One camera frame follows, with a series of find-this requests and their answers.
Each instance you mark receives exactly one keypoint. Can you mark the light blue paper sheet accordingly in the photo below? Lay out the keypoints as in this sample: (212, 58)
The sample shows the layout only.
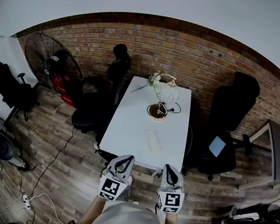
(217, 146)

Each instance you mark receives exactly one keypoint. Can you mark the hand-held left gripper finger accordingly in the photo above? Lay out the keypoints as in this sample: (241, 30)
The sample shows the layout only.
(119, 161)
(130, 166)

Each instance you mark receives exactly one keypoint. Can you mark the grey side table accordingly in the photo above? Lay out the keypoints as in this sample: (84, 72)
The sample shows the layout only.
(278, 149)

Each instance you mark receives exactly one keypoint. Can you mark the white power strip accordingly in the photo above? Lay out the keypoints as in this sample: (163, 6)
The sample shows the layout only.
(26, 201)

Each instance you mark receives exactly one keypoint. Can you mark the black office chair with armrests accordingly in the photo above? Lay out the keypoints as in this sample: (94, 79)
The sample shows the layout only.
(8, 87)

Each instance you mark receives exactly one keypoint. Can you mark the person's grey shorts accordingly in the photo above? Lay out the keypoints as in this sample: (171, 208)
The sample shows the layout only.
(127, 218)

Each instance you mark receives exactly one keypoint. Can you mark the black high-back office chair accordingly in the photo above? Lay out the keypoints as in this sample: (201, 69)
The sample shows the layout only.
(228, 117)

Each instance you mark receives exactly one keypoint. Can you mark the red fan base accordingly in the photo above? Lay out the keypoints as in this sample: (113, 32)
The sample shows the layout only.
(63, 87)

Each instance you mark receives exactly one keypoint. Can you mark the gold arched table lamp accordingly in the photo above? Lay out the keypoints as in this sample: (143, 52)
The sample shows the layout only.
(166, 80)

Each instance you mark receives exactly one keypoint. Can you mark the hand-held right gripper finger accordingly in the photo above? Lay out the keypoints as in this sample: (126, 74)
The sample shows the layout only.
(166, 174)
(178, 178)

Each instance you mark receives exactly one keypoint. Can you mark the person's left forearm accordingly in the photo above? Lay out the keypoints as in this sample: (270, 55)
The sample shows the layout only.
(91, 215)

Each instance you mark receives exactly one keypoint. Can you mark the white artificial flower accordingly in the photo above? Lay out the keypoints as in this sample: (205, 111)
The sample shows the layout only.
(153, 80)

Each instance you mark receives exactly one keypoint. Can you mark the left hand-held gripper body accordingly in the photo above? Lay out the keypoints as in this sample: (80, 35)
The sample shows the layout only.
(113, 186)

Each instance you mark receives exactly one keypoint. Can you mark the black mesh office chair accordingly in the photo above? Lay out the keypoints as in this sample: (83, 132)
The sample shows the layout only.
(99, 100)

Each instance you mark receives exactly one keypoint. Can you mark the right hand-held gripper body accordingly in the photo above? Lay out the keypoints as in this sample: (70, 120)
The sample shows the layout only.
(171, 199)

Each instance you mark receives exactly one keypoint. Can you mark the large black standing fan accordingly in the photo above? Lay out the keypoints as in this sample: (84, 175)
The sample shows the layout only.
(49, 59)

